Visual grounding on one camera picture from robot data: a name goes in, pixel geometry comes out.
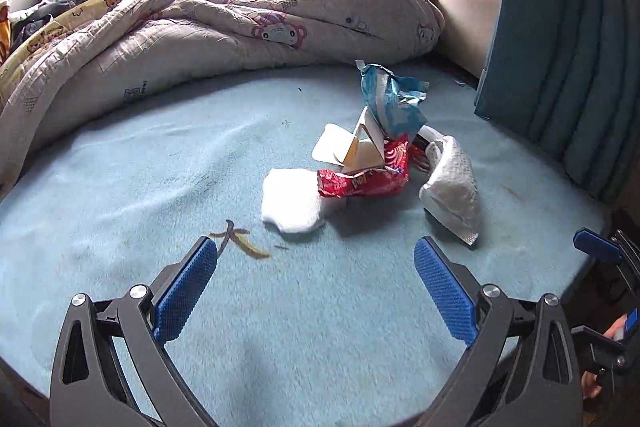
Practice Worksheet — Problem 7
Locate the white folded cardboard piece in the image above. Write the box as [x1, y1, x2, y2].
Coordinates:
[311, 107, 388, 174]

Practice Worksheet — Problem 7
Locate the teal curtain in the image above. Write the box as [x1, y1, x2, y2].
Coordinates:
[474, 0, 640, 202]

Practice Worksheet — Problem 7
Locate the cartoon printed quilt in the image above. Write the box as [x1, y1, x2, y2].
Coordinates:
[0, 0, 446, 188]

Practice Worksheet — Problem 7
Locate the blue white crumpled wrapper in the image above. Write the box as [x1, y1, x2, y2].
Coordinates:
[356, 61, 431, 142]

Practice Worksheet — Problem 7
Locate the red snack wrapper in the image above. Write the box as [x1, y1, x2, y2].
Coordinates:
[318, 133, 411, 200]

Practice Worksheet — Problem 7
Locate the white cotton pad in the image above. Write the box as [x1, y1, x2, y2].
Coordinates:
[261, 168, 348, 235]

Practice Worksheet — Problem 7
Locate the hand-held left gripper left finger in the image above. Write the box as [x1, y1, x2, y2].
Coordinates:
[48, 236, 219, 427]

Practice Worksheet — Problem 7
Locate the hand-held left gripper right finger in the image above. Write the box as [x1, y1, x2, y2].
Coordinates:
[413, 235, 585, 427]

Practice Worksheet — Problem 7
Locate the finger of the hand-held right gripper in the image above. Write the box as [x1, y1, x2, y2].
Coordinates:
[573, 228, 640, 288]
[571, 326, 640, 375]

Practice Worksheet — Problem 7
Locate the pile of clothes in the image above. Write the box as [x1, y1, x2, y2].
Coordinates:
[0, 0, 98, 62]

